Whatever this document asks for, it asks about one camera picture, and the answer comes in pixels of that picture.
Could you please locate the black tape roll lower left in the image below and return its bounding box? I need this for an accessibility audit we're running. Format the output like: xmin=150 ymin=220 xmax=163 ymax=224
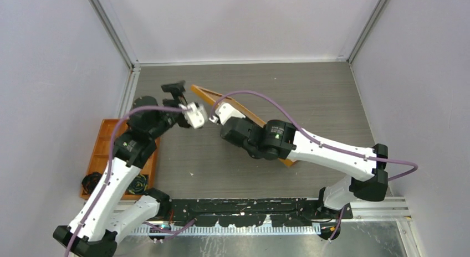
xmin=81 ymin=172 xmax=102 ymax=195

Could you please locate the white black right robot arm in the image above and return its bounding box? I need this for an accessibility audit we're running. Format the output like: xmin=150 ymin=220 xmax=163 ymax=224
xmin=221 ymin=117 xmax=388 ymax=219

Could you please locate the orange wooden picture frame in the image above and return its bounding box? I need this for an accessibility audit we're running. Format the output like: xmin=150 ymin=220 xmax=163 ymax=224
xmin=191 ymin=85 xmax=299 ymax=167

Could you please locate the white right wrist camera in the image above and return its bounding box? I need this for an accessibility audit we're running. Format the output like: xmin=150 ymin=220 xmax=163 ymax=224
xmin=209 ymin=102 xmax=246 ymax=125

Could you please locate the dark striped tape roll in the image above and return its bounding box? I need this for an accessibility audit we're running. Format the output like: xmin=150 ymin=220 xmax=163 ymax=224
xmin=126 ymin=174 xmax=148 ymax=195

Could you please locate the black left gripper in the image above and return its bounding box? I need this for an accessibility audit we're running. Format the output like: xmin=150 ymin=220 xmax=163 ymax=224
xmin=149 ymin=81 xmax=191 ymax=140

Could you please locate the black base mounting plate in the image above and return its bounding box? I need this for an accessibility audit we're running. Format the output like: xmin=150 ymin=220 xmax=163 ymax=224
xmin=151 ymin=198 xmax=340 ymax=228

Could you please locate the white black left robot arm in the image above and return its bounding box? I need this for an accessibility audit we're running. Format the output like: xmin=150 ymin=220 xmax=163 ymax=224
xmin=53 ymin=80 xmax=190 ymax=256

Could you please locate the orange compartment tray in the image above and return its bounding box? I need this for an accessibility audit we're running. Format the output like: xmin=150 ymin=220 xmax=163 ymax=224
xmin=80 ymin=119 xmax=159 ymax=200

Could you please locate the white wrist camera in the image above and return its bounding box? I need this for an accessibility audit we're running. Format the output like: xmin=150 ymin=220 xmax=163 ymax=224
xmin=209 ymin=102 xmax=246 ymax=125
xmin=178 ymin=102 xmax=208 ymax=129

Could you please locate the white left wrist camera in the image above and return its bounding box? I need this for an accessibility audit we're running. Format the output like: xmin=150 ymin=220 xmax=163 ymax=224
xmin=178 ymin=102 xmax=208 ymax=129

